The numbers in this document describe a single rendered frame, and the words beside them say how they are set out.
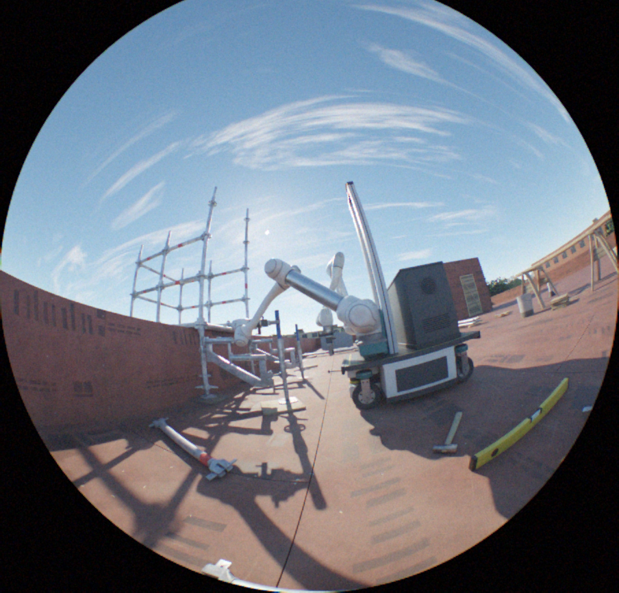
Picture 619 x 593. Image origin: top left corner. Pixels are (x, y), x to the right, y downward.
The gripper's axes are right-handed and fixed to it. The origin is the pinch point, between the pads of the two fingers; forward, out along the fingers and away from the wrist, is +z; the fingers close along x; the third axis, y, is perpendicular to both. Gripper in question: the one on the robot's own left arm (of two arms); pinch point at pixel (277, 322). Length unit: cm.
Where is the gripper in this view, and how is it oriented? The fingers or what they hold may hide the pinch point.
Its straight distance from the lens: 156.5
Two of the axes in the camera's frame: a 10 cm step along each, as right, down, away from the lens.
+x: -1.7, 3.2, 9.3
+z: 9.8, -0.7, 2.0
